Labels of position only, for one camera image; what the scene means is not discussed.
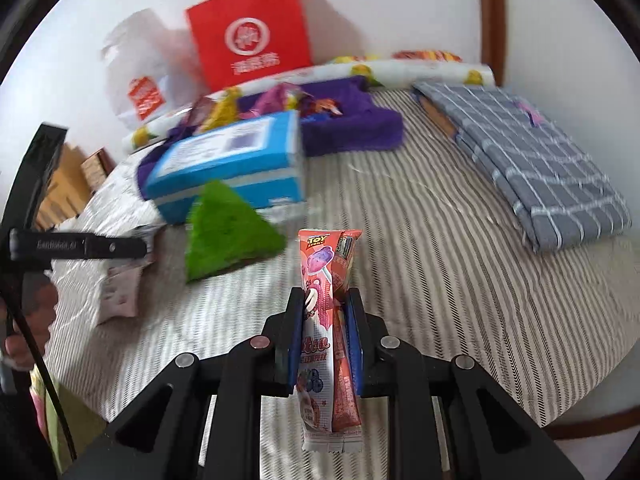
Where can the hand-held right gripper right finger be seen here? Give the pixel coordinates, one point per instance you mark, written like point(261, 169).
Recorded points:
point(356, 340)

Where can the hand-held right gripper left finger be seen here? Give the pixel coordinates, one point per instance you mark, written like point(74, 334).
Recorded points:
point(290, 340)

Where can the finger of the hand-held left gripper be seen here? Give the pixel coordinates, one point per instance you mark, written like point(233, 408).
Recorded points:
point(60, 245)

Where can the pink white lollipop packet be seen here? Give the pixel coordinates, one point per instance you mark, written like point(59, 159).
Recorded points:
point(316, 270)

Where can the white pink-print snack packet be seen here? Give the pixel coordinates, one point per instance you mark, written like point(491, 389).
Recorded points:
point(120, 290)

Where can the purple fabric basket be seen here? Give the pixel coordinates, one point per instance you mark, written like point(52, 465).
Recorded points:
point(350, 130)

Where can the person's left hand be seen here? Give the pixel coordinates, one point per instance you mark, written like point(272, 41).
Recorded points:
point(35, 340)

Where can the light wooden furniture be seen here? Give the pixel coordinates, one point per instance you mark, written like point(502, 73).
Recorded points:
point(70, 185)

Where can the green triangular cloth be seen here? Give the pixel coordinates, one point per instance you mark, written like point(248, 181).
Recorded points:
point(225, 235)

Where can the white plastic bag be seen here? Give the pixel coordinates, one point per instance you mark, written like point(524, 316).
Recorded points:
point(135, 60)

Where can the blue white cardboard box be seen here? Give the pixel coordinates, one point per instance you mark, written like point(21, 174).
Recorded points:
point(230, 160)

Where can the brown yellow snack packet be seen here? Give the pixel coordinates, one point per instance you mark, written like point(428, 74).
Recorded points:
point(212, 112)

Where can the purple foil snack packet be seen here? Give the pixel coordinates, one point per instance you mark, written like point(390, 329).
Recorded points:
point(277, 100)

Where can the brown wooden bed edge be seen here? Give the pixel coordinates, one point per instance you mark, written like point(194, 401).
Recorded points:
point(595, 427)

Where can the grey plaid folded blanket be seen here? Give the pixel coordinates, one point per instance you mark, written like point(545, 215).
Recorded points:
point(540, 160)

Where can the red paper bag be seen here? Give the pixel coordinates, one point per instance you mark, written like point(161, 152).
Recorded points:
point(250, 35)

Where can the rolled fruit-print tablecloth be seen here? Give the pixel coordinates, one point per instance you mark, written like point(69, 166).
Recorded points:
point(425, 72)

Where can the yellow chips bag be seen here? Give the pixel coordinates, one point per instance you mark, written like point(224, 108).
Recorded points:
point(355, 59)

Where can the red orange chips bag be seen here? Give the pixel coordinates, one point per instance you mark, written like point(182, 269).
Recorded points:
point(425, 55)

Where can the brown wooden bed post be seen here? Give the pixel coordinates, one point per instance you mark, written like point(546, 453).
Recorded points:
point(490, 20)

